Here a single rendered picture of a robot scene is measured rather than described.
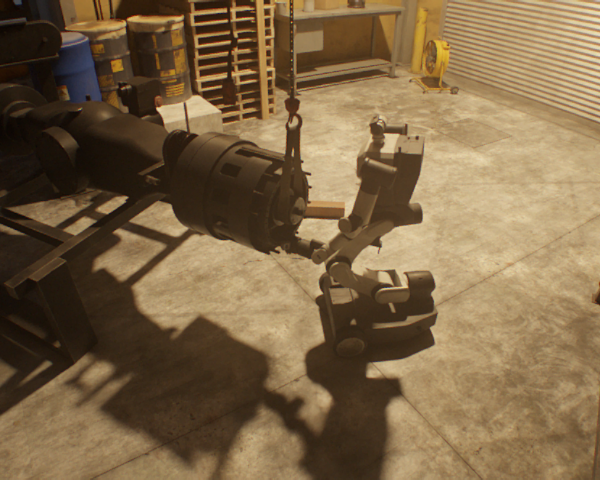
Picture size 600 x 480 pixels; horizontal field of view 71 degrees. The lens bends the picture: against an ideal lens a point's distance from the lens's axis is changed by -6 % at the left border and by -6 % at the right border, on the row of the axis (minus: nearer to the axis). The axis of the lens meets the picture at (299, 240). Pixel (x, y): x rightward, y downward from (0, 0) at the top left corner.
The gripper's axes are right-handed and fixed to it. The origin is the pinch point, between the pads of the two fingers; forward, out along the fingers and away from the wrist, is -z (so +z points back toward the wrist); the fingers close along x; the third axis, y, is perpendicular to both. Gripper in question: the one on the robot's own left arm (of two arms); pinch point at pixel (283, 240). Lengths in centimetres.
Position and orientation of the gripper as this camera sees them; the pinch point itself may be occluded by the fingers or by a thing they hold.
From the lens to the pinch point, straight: 233.2
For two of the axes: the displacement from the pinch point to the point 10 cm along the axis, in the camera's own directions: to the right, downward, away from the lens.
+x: 0.8, -8.8, -4.7
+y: -5.2, 3.6, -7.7
